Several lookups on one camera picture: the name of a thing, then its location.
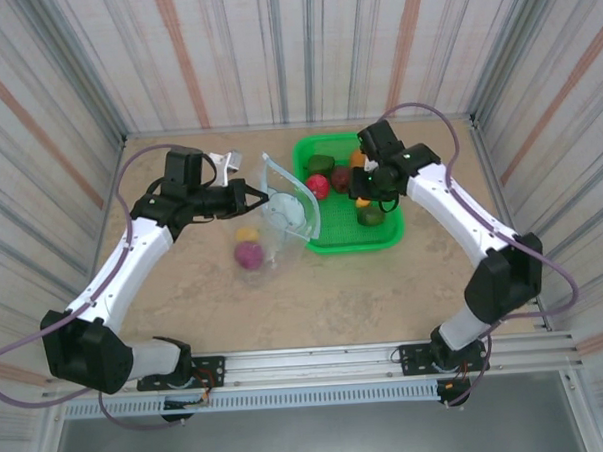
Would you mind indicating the clear blue-zipper zip-top bag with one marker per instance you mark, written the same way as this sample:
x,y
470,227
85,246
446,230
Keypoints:
x,y
286,211

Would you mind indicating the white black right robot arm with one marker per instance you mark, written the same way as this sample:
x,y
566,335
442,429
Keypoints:
x,y
461,214

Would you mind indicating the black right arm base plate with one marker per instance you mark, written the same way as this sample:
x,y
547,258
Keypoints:
x,y
415,361

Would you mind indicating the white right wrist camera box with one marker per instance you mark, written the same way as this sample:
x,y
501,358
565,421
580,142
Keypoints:
x,y
371,164

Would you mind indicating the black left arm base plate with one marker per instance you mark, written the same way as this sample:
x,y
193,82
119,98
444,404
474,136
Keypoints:
x,y
213,372

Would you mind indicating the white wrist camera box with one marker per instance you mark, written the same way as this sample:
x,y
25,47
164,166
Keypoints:
x,y
225,164
371,164

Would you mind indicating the green plastic mesh basket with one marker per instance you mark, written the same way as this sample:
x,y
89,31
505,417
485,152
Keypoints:
x,y
341,229

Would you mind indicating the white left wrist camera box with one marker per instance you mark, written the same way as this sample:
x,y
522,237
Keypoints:
x,y
225,164

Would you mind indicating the orange toy fruit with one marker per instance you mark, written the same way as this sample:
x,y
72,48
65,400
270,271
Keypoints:
x,y
357,158

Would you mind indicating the yellow toy fruit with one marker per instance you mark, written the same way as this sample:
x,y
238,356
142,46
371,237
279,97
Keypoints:
x,y
247,235

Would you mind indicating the aluminium mounting rail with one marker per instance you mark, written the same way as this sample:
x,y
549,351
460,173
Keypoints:
x,y
312,360

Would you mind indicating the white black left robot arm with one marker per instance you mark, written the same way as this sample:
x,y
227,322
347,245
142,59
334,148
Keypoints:
x,y
118,274

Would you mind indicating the purple round toy fruit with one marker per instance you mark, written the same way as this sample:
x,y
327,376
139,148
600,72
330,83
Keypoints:
x,y
248,255

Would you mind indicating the green bell pepper toy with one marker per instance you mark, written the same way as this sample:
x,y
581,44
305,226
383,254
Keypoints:
x,y
320,164

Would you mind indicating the aluminium side frame rail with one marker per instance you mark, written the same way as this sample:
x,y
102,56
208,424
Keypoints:
x,y
494,177

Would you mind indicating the dark red round toy fruit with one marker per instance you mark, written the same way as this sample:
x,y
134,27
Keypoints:
x,y
340,178

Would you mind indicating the dark green avocado toy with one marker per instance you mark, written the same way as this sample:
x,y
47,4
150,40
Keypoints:
x,y
370,216

